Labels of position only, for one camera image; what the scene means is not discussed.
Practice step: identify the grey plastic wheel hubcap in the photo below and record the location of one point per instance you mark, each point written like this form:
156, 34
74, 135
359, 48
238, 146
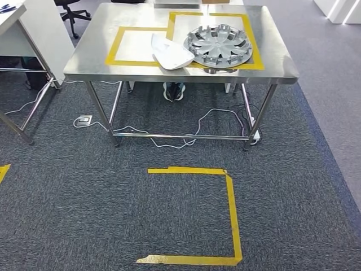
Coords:
220, 46

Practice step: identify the white plastic cover part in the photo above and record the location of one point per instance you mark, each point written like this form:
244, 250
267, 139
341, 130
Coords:
172, 54

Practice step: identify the steel workbench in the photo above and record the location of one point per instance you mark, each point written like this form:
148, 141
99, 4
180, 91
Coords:
135, 71

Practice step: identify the person's shoe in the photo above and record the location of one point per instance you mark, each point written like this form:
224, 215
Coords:
179, 91
169, 91

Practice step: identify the white power strip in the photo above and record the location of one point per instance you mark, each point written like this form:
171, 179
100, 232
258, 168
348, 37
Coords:
84, 120
255, 132

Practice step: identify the yellow tape square outline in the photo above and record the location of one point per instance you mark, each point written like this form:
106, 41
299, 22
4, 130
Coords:
3, 172
234, 224

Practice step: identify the small yellow tape rectangle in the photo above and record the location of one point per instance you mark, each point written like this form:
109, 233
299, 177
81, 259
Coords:
112, 56

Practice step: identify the large yellow tape rectangle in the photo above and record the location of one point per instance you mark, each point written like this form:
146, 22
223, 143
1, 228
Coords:
253, 48

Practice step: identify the dark grey metal strip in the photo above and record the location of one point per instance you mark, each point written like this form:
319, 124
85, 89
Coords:
176, 5

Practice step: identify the black office chair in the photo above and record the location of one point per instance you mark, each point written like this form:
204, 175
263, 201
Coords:
73, 15

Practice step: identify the white furniture panel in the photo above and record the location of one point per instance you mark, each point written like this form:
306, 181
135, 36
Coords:
338, 11

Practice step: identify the steel table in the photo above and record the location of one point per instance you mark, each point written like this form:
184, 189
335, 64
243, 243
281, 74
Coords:
16, 15

